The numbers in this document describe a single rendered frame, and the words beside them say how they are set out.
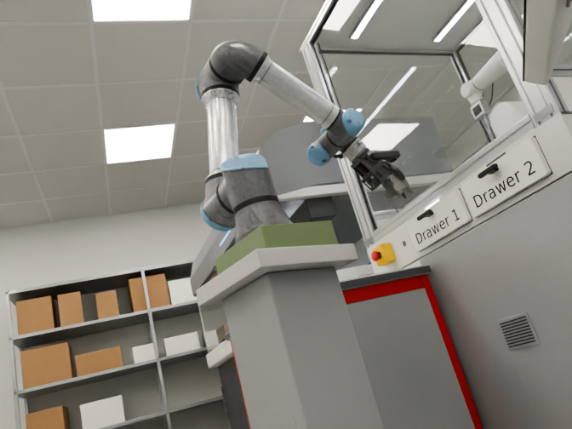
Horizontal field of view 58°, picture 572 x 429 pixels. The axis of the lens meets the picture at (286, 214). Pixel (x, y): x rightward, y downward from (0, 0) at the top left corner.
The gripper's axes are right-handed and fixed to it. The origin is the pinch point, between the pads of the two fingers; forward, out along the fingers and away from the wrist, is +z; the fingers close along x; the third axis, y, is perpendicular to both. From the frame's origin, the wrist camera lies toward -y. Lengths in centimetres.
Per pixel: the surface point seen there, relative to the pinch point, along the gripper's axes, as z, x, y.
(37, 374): -97, -387, 99
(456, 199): 11.8, 12.7, -0.2
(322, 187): -24, -80, -36
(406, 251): 16.8, -22.5, 1.0
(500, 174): 13.0, 32.0, 0.7
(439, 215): 12.8, 2.9, 0.5
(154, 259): -111, -421, -60
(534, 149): 12.4, 44.9, 0.3
